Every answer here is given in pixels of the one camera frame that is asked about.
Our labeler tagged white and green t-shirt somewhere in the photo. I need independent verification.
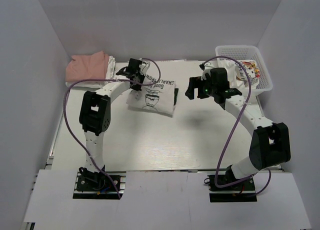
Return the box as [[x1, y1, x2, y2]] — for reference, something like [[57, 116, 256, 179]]
[[126, 79, 179, 117]]

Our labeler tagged pink t-shirt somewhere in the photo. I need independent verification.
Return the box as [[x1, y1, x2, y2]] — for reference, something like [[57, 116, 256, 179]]
[[65, 51, 110, 83]]

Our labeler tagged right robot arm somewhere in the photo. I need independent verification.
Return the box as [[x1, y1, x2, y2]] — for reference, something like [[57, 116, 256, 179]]
[[185, 68, 291, 189]]

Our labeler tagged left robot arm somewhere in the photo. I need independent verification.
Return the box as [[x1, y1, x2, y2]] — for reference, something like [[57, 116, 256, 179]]
[[79, 58, 150, 174]]

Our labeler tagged white folded t-shirt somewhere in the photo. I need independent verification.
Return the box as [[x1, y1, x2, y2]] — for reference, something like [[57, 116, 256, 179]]
[[65, 56, 116, 89]]

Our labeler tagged white printed crumpled t-shirt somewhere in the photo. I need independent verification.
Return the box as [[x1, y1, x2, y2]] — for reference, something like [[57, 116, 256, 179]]
[[218, 58, 261, 90]]

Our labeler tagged white plastic basket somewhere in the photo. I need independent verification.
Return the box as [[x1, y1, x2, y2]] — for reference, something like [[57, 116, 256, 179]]
[[215, 45, 273, 96]]

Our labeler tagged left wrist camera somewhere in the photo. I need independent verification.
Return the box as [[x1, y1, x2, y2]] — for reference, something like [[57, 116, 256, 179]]
[[140, 60, 151, 73]]

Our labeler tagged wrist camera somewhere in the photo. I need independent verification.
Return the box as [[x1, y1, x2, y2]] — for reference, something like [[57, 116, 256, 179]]
[[199, 62, 214, 81], [140, 60, 151, 73]]

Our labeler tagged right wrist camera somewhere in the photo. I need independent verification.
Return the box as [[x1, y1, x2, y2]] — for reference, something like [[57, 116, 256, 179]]
[[199, 62, 214, 81]]

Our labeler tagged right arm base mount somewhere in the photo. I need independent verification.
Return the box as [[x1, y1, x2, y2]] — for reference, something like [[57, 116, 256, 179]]
[[203, 175, 257, 203]]

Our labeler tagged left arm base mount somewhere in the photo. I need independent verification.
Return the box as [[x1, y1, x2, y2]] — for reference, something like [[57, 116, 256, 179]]
[[72, 172, 126, 200]]

